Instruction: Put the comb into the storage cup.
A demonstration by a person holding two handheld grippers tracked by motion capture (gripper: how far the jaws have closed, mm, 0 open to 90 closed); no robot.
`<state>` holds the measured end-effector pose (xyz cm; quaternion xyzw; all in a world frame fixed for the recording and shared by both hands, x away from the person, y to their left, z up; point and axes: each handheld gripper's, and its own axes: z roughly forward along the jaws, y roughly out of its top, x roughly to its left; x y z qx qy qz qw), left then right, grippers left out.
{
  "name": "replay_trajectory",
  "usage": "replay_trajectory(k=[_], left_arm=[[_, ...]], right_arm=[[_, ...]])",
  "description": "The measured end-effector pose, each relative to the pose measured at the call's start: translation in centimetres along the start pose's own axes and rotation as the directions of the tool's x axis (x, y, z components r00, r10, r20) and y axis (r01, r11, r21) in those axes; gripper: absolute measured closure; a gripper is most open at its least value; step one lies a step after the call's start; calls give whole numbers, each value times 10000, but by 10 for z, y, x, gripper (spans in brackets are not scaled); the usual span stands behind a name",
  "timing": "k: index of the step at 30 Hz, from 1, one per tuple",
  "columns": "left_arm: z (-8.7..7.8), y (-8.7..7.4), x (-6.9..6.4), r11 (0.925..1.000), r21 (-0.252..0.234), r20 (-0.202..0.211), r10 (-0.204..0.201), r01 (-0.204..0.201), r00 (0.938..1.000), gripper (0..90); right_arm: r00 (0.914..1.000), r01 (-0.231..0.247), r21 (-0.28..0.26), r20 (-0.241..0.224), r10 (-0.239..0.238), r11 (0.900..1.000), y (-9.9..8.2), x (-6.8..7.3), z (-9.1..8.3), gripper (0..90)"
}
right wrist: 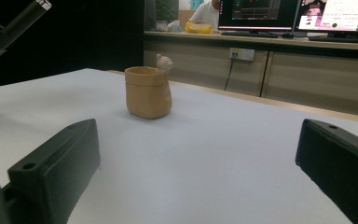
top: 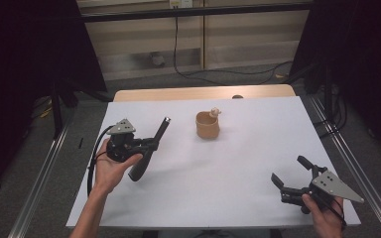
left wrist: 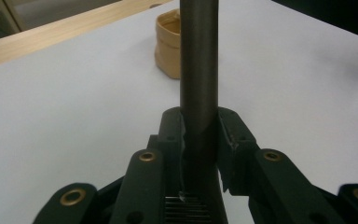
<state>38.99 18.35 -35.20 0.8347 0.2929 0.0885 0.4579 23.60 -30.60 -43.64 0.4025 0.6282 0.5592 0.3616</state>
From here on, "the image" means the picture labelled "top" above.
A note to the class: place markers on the white table mat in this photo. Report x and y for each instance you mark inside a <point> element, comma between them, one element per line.
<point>228,178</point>

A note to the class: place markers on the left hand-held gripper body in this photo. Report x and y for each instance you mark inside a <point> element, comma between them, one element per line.
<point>122,148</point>

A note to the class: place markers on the black curtain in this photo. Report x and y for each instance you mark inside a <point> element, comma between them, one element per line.
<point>20,66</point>
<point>360,66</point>

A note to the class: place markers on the aluminium floor rail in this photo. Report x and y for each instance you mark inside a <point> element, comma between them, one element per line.
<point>360,165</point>
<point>39,181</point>

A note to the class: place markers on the beige low cabinet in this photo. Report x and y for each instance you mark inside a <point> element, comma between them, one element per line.
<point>244,36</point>

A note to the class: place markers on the person's right hand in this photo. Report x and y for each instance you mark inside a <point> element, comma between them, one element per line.
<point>327,221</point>

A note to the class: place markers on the person's left hand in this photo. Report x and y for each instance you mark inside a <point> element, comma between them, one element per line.
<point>110,175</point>

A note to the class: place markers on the tan cup with bear figure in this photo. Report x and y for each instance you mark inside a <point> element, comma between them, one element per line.
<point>207,129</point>

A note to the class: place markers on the black horizontal bar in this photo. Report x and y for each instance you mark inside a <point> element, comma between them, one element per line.
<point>145,14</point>

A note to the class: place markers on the black metal stand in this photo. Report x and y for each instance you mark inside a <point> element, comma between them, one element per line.
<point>327,92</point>
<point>56,109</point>

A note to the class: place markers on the small black floor object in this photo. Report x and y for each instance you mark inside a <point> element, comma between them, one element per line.
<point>80,142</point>

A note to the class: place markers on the white wall socket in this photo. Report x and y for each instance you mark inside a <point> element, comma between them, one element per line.
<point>181,3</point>

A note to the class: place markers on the black kitchen knife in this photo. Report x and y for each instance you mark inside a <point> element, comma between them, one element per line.
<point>140,167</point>

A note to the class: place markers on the small dark round object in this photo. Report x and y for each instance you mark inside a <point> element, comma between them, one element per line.
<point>237,96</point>

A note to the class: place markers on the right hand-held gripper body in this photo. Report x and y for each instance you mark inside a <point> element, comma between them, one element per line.
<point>330,185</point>

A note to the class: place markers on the wooden table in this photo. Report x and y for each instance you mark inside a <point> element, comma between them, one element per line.
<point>178,93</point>

